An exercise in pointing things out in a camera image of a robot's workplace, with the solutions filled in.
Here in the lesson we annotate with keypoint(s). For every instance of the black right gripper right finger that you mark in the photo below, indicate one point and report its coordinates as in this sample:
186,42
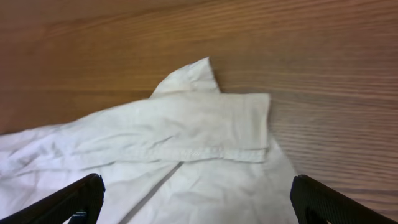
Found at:
314,203

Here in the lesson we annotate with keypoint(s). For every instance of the beige cotton shorts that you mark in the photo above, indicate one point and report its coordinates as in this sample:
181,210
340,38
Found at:
187,154

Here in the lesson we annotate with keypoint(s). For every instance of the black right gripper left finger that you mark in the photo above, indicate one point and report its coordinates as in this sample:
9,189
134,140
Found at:
79,202

